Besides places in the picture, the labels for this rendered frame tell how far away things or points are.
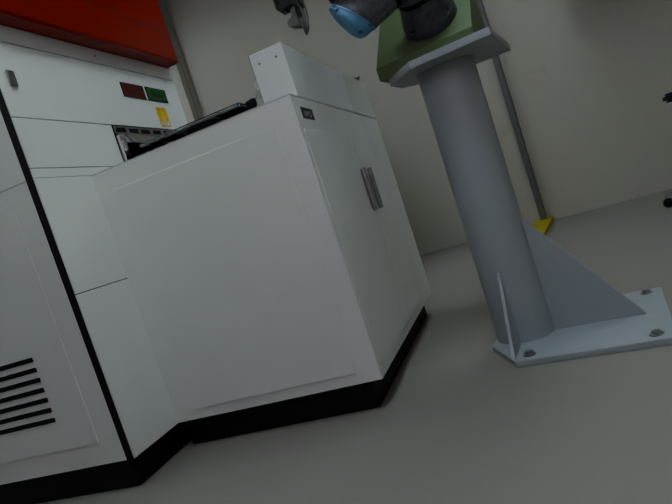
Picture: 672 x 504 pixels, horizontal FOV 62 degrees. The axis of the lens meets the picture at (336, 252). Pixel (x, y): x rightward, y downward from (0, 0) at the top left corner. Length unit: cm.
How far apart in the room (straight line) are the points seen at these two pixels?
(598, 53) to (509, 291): 273
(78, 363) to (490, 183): 116
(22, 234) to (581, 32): 348
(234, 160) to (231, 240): 21
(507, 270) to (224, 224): 76
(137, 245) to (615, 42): 329
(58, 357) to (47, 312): 12
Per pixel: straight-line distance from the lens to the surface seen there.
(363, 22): 152
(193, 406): 168
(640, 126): 411
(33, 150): 160
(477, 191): 156
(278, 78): 149
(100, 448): 164
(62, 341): 160
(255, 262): 146
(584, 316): 167
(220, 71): 511
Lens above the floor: 51
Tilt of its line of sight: 4 degrees down
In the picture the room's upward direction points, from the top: 18 degrees counter-clockwise
